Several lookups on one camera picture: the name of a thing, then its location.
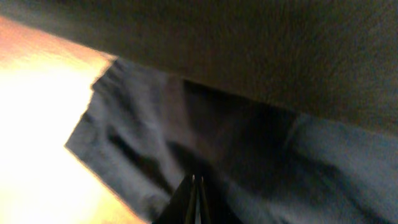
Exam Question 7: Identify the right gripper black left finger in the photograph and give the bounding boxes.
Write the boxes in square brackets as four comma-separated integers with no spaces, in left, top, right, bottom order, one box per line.
[152,175,197,224]

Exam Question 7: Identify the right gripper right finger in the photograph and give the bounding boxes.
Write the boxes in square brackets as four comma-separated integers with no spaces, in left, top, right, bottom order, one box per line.
[198,177,242,224]

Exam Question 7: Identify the black t-shirt white lettering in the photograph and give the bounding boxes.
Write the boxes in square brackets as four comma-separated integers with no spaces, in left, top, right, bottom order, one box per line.
[1,0,397,135]

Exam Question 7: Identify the navy blue shorts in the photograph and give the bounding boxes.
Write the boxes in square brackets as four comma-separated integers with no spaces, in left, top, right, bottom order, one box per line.
[66,58,397,223]

